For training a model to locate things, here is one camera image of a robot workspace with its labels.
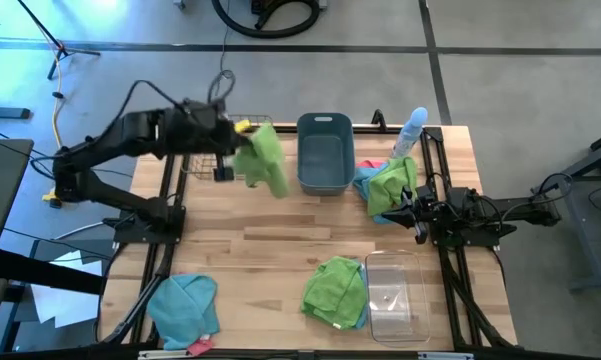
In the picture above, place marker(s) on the dark grey desk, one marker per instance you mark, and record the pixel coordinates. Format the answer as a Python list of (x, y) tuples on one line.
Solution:
[(2, 190)]

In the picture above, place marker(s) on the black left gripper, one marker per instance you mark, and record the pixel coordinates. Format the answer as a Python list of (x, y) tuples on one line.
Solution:
[(200, 125)]

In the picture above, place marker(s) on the black frame bracket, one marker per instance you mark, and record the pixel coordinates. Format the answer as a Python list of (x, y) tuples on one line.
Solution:
[(378, 119)]

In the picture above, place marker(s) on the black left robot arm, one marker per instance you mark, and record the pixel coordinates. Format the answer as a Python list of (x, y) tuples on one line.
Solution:
[(130, 132)]

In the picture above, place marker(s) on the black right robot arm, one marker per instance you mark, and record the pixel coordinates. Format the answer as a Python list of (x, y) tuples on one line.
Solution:
[(520, 210)]

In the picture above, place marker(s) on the white paper sheets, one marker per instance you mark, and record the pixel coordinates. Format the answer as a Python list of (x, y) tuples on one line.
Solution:
[(65, 300)]

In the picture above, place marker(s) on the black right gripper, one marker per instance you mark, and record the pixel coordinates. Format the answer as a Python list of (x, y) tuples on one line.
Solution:
[(430, 215)]

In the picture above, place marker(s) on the black stand foot bar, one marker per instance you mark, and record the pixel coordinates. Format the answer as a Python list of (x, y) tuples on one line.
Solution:
[(5, 113)]

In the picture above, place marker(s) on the light blue spray bottle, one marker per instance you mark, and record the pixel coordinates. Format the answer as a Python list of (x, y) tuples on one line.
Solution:
[(410, 132)]

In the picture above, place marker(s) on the small pink microfiber towel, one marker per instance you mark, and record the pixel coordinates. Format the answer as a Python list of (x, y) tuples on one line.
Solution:
[(200, 346)]

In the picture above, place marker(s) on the clear plastic bin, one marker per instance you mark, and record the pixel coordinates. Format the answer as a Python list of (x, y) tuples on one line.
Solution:
[(397, 300)]

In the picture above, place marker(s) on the black aluminium table frame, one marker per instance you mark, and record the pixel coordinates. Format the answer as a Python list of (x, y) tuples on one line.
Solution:
[(447, 300)]

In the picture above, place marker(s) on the green microfiber towel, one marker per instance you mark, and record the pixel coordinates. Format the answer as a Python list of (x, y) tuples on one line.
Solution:
[(390, 182), (265, 160), (332, 292)]

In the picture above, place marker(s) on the black tripod stand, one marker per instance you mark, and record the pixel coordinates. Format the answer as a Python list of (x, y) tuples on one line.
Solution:
[(55, 42)]

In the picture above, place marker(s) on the grey desk frame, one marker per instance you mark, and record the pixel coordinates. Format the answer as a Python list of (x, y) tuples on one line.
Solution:
[(587, 235)]

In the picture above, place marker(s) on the large pink microfiber towel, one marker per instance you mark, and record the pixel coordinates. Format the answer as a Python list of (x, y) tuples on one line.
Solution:
[(372, 163)]

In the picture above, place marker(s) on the yellow clamp tool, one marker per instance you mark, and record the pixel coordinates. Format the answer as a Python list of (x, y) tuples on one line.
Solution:
[(52, 198)]

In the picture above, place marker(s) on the grey-blue plastic bin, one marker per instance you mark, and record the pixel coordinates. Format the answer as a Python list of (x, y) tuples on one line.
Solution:
[(325, 160)]

